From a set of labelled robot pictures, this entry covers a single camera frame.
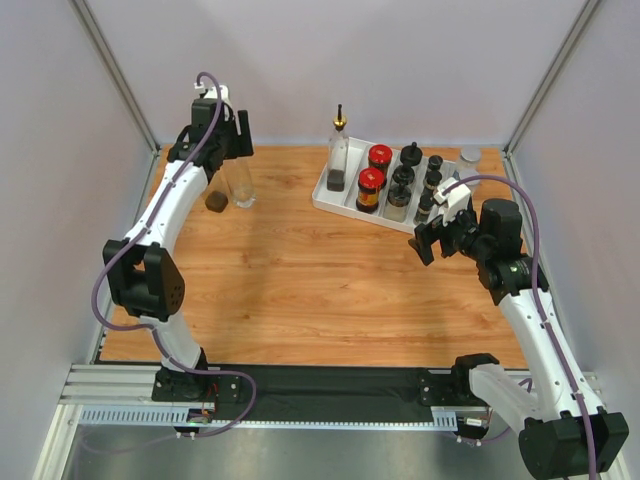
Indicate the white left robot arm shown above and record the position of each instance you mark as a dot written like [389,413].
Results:
[142,275]

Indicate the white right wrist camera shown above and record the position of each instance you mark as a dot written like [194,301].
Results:
[451,197]

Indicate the oil bottle with dark sauce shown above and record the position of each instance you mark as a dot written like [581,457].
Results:
[217,194]

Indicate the clear oil bottle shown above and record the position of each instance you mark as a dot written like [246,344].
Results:
[240,182]

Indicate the silver-top pepper grinder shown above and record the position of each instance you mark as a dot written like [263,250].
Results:
[435,163]

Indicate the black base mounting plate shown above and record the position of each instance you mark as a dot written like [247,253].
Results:
[318,393]

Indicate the silver-lid salt shaker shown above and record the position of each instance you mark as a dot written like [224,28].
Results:
[471,177]
[468,159]

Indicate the black-lid glass condiment jar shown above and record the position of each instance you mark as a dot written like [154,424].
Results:
[411,155]

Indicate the small dark spice jar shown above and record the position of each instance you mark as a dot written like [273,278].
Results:
[431,181]

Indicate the aluminium frame post left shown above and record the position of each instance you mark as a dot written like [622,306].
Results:
[97,38]

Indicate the aluminium frame post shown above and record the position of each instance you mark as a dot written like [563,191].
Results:
[568,45]
[97,38]

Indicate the glass jar with white granules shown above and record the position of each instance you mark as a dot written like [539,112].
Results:
[397,203]

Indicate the red-lid sauce bottle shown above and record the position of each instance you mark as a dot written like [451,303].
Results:
[370,181]

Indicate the aluminium frame post right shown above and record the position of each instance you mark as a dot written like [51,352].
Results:
[568,45]

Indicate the tall bottle with dark sauce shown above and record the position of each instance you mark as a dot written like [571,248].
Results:
[338,153]

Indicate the small black-cap spice jar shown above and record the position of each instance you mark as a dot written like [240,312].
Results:
[424,208]

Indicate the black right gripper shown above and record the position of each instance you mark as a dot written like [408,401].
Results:
[432,239]

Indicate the red-lid sauce jar front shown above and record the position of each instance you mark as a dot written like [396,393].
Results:
[380,157]

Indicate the white divided organizer tray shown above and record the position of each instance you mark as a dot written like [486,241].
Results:
[344,203]

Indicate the glass jar with brown lumps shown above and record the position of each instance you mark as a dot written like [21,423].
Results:
[404,175]

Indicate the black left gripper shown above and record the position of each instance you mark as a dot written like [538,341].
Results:
[241,144]

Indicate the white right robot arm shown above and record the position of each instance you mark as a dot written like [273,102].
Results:
[563,427]

